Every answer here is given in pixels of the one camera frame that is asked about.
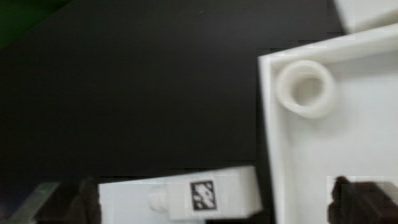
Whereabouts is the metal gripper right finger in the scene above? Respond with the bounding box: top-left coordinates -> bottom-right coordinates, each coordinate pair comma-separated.
327,176 -> 398,224

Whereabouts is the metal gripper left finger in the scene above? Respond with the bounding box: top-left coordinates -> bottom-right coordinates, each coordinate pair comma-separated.
6,178 -> 104,224

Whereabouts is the white table leg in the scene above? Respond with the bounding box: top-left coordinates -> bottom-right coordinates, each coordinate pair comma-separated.
100,166 -> 263,224

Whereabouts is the white square tabletop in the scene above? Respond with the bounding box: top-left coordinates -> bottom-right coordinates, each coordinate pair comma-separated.
260,24 -> 398,224

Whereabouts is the white U-shaped fence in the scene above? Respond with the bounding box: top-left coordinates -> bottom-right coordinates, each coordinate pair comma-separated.
335,0 -> 398,33

